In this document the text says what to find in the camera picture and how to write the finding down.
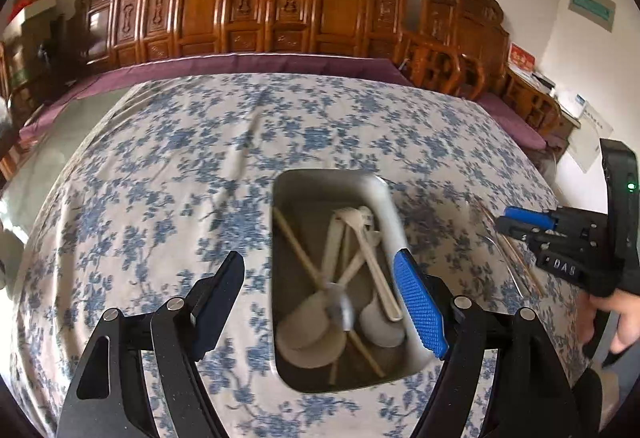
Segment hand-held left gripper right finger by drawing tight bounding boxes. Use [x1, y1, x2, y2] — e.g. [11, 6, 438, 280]
[392, 249, 587, 438]

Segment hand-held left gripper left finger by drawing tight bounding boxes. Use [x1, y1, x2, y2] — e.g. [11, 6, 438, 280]
[55, 250, 247, 438]

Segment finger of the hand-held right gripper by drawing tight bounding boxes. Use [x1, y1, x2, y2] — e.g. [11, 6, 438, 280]
[494, 216, 552, 249]
[501, 206, 557, 225]

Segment thin chopstick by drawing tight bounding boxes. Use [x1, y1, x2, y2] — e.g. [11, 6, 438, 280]
[475, 198, 547, 297]
[492, 235, 529, 299]

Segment small white spoon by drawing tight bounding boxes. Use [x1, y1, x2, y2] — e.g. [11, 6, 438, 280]
[340, 243, 407, 350]

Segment stainless steel spoon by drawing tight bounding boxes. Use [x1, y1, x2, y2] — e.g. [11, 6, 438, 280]
[324, 284, 357, 332]

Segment light bamboo chopstick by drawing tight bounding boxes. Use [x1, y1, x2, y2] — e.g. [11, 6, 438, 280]
[273, 207, 387, 378]

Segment large white soup spoon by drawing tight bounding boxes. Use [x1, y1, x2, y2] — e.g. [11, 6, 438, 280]
[276, 213, 348, 370]

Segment white rectangular utensil container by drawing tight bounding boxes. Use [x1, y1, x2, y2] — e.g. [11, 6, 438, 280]
[271, 169, 437, 393]

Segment person's right hand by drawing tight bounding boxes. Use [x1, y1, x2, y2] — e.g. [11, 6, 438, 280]
[580, 290, 640, 355]

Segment small purple seat cushion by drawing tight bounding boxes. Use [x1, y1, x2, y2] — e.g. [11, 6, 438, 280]
[474, 92, 549, 152]

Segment white papers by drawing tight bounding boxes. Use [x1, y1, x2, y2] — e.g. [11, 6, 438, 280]
[554, 88, 607, 169]

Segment wooden side table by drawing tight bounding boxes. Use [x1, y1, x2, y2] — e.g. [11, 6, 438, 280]
[500, 66, 572, 155]

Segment red box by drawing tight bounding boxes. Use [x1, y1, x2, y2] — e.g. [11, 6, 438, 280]
[509, 42, 537, 70]

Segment blue floral tablecloth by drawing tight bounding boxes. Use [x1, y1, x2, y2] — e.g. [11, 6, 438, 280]
[10, 72, 592, 438]

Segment carved wooden armchair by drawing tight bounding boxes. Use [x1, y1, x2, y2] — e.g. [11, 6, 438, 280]
[400, 0, 512, 99]

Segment long purple seat cushion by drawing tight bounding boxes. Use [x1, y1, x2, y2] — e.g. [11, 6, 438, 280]
[19, 54, 412, 131]

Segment carved wooden sofa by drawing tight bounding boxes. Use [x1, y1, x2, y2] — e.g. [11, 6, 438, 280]
[74, 0, 412, 69]

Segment green wall sign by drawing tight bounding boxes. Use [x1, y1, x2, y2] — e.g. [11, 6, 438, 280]
[569, 0, 617, 34]

